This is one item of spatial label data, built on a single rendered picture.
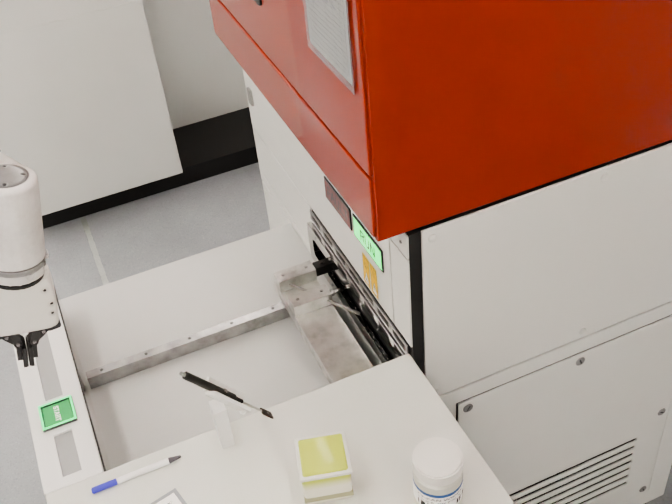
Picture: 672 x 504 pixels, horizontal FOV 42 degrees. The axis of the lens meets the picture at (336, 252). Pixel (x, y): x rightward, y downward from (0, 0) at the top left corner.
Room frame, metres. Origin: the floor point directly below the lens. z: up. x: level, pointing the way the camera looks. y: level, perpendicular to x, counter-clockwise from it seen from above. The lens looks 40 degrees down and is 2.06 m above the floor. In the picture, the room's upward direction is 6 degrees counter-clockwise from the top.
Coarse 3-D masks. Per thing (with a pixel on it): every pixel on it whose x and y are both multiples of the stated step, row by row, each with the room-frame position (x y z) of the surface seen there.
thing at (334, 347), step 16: (304, 288) 1.30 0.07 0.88; (288, 304) 1.26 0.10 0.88; (304, 320) 1.21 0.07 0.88; (320, 320) 1.20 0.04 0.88; (336, 320) 1.20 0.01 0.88; (304, 336) 1.18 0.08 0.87; (320, 336) 1.16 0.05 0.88; (336, 336) 1.16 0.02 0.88; (352, 336) 1.15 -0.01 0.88; (320, 352) 1.12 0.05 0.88; (336, 352) 1.11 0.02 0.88; (352, 352) 1.11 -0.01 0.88; (336, 368) 1.08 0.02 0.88; (352, 368) 1.07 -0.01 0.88; (368, 368) 1.07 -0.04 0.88
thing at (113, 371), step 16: (240, 320) 1.26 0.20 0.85; (256, 320) 1.26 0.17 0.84; (272, 320) 1.27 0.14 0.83; (192, 336) 1.23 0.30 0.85; (208, 336) 1.23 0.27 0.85; (224, 336) 1.24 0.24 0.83; (144, 352) 1.20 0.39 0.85; (160, 352) 1.19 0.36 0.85; (176, 352) 1.20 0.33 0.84; (96, 368) 1.17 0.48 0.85; (112, 368) 1.17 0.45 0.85; (128, 368) 1.17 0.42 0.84; (144, 368) 1.18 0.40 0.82; (96, 384) 1.15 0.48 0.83
